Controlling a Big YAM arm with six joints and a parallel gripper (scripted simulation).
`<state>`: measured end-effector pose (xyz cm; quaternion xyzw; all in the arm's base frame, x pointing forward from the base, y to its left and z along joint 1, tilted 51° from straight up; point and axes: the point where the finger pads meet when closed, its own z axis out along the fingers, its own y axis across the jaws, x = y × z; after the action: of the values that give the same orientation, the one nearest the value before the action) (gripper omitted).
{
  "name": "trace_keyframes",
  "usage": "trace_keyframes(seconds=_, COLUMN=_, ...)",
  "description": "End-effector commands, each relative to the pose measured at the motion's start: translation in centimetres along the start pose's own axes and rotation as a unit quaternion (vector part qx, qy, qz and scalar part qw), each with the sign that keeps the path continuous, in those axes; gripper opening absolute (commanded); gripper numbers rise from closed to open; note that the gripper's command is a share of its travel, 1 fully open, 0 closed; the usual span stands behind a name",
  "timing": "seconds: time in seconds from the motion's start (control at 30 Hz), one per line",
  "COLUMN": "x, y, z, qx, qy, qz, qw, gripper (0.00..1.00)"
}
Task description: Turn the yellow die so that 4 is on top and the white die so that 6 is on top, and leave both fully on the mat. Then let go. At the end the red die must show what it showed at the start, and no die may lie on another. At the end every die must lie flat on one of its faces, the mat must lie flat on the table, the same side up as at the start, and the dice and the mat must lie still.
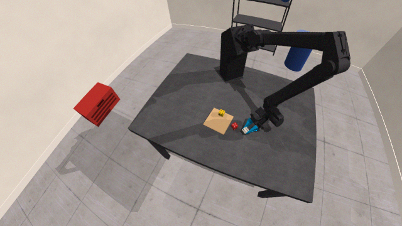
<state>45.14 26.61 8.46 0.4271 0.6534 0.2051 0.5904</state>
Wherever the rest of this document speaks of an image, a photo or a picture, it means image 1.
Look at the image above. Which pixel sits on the peach flat mat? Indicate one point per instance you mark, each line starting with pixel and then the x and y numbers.
pixel 218 123

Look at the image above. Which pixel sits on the red die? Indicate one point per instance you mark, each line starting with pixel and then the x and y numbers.
pixel 234 126

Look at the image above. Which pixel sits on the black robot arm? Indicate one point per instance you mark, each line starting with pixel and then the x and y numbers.
pixel 335 60

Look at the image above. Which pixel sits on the yellow die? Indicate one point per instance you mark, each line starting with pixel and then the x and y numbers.
pixel 221 113

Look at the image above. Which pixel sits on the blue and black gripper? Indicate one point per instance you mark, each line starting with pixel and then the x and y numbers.
pixel 256 122

